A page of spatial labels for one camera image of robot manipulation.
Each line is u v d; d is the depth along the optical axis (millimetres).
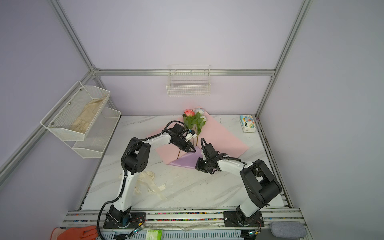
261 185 453
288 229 687
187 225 732
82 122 764
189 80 954
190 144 910
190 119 1144
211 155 722
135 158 594
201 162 819
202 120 1123
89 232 698
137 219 735
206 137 1096
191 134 938
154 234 683
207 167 711
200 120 1123
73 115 752
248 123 1081
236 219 659
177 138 842
